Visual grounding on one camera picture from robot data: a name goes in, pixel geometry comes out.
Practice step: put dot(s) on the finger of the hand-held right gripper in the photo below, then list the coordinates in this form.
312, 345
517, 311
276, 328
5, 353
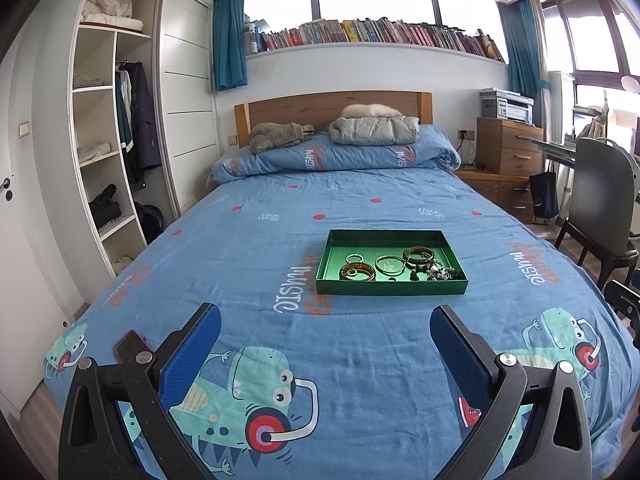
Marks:
617, 292

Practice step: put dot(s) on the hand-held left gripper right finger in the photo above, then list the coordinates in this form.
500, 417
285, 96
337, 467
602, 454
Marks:
460, 355

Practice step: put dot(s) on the low wooden nightstand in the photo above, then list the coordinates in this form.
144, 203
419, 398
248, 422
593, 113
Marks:
495, 192

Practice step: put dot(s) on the green metal tray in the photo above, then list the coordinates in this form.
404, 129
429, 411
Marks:
365, 250

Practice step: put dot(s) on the hanging dark jacket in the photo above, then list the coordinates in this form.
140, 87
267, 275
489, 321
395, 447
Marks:
145, 125

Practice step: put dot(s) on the long teal curtain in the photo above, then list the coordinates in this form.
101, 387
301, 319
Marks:
522, 50

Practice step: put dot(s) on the black folded clothes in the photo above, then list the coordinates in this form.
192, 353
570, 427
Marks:
105, 207

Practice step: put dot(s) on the dark amber bangle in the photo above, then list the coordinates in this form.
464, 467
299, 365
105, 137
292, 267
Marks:
406, 258

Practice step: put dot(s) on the folded white clothes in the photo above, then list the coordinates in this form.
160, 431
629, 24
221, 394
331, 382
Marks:
94, 152

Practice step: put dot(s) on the white round lamp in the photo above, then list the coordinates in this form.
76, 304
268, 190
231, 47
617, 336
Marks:
631, 83

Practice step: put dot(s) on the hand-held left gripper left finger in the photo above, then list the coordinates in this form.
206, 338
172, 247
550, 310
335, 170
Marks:
192, 355

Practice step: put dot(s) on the folded blue duvet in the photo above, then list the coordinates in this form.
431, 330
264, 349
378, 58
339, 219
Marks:
350, 157

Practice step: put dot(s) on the white printer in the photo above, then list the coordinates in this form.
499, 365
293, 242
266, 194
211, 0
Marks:
507, 107

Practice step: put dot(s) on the black tote bag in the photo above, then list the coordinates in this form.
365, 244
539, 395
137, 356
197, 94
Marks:
544, 192

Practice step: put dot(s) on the blue printed bedsheet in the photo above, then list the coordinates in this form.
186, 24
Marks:
350, 200

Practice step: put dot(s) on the wall socket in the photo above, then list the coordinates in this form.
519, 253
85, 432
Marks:
466, 134

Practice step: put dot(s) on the wooden headboard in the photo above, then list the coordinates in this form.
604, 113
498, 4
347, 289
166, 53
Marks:
300, 107

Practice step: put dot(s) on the light switch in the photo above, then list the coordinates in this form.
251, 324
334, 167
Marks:
24, 129

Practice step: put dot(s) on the white wardrobe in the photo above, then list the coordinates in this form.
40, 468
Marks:
187, 110

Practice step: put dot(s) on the thin metal bangle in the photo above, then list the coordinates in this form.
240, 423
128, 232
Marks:
377, 265

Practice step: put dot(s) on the folded grey sweater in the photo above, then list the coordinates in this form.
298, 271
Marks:
90, 81

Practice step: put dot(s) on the hanging green white jacket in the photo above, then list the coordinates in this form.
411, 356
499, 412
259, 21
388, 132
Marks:
123, 110

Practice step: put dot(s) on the short teal curtain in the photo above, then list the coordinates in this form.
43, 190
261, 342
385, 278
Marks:
229, 45

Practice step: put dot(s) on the grey puffer jacket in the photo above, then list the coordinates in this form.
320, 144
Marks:
375, 131

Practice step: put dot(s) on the grey desk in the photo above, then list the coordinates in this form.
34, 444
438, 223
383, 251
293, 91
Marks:
552, 147

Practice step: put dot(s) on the white pillow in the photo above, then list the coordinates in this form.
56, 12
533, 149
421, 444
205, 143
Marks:
120, 25

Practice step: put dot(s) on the row of books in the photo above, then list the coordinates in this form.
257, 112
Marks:
380, 32

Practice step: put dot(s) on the wooden drawer cabinet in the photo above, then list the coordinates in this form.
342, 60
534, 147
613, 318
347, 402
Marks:
505, 147

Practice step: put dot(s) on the grey-green fleece garment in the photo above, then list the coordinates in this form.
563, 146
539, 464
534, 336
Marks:
277, 137

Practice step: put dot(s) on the dark chair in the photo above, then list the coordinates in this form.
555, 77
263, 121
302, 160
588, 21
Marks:
600, 190

